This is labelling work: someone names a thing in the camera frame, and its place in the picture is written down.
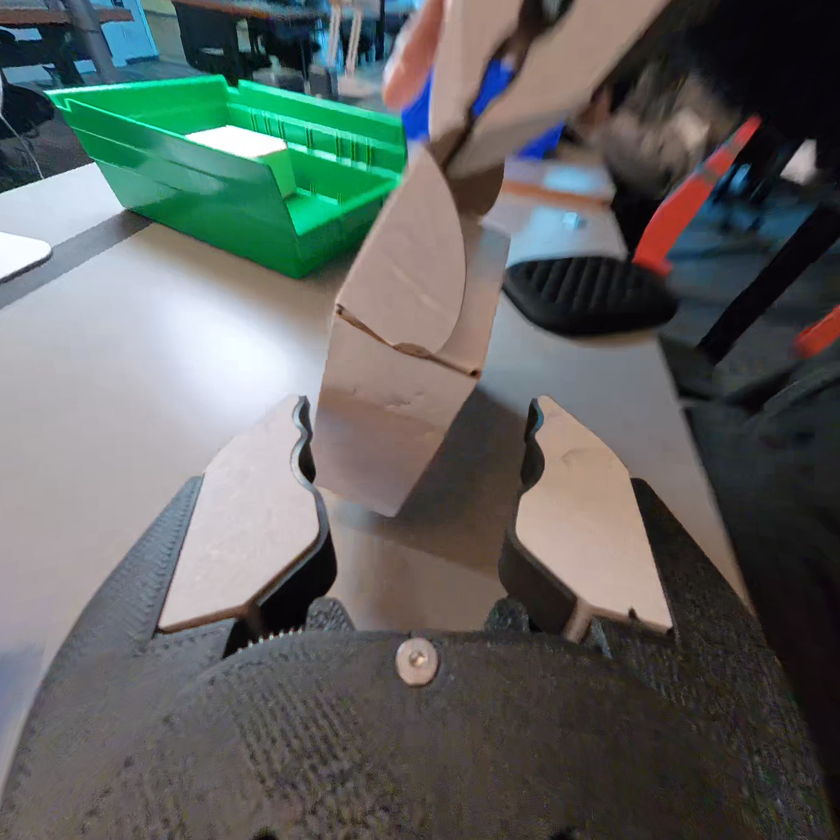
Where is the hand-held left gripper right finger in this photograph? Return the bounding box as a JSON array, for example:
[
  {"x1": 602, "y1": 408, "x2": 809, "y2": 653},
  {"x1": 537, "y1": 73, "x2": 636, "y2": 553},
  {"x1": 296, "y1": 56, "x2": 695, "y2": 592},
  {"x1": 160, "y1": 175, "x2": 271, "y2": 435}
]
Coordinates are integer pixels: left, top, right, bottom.
[{"x1": 497, "y1": 395, "x2": 676, "y2": 644}]

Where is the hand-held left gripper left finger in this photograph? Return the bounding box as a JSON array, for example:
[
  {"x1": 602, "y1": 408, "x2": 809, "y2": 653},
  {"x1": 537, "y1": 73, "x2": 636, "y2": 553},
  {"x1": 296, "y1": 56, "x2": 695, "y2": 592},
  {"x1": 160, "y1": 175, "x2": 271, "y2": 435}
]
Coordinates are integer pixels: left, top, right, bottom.
[{"x1": 157, "y1": 394, "x2": 337, "y2": 642}]

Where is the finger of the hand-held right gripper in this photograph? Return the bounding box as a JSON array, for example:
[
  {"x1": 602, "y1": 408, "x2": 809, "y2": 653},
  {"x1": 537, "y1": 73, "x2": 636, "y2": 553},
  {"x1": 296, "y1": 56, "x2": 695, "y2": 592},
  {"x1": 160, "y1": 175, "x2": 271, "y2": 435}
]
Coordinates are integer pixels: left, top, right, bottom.
[
  {"x1": 451, "y1": 0, "x2": 672, "y2": 181},
  {"x1": 428, "y1": 0, "x2": 527, "y2": 161}
]

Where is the white cardboard mailer box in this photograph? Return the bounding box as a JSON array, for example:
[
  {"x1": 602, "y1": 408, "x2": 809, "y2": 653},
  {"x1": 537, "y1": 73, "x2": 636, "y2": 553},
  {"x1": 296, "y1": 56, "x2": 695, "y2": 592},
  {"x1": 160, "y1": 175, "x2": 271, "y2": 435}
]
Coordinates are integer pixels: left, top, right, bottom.
[
  {"x1": 315, "y1": 147, "x2": 513, "y2": 519},
  {"x1": 185, "y1": 125, "x2": 298, "y2": 198}
]

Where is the green plastic bin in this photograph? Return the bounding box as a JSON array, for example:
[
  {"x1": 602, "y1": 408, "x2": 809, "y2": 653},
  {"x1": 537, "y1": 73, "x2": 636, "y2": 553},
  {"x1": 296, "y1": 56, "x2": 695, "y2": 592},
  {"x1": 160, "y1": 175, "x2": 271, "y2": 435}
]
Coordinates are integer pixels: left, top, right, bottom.
[{"x1": 46, "y1": 74, "x2": 408, "y2": 280}]

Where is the grey desk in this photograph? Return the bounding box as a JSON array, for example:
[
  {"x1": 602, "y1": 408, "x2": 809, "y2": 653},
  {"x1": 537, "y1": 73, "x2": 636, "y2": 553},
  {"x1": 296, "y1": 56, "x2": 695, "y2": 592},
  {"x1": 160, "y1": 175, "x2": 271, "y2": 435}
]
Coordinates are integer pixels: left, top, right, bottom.
[{"x1": 0, "y1": 161, "x2": 752, "y2": 769}]

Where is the person's right hand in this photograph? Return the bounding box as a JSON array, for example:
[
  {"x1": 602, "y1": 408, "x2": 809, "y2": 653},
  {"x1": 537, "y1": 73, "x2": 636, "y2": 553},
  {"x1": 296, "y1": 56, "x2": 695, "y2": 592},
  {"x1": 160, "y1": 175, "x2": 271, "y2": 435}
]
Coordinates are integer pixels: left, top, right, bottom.
[{"x1": 382, "y1": 0, "x2": 448, "y2": 110}]

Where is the blue plastic bin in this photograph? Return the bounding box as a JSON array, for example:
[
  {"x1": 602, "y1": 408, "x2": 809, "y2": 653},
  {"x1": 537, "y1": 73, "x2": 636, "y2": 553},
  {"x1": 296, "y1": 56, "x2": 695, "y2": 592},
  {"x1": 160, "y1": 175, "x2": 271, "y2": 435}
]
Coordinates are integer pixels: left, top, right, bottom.
[{"x1": 400, "y1": 56, "x2": 567, "y2": 160}]

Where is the red and black chair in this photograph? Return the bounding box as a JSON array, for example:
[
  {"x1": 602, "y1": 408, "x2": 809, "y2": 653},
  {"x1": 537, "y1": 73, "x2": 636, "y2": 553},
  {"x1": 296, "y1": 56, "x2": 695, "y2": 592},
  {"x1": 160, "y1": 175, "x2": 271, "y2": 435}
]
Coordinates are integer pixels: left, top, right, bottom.
[{"x1": 630, "y1": 115, "x2": 840, "y2": 362}]

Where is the wood-edged grey table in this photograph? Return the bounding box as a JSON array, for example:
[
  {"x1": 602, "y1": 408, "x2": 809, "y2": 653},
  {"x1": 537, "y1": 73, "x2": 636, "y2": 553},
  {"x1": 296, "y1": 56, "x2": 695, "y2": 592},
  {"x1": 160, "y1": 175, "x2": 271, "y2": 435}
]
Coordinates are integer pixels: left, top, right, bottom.
[{"x1": 482, "y1": 141, "x2": 631, "y2": 263}]

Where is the black wrist rest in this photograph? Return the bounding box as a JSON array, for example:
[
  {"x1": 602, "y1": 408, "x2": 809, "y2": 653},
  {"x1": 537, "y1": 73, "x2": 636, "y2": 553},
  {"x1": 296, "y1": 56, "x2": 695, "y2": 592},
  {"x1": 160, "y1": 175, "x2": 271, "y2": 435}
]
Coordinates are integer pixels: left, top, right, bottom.
[{"x1": 502, "y1": 256, "x2": 680, "y2": 339}]

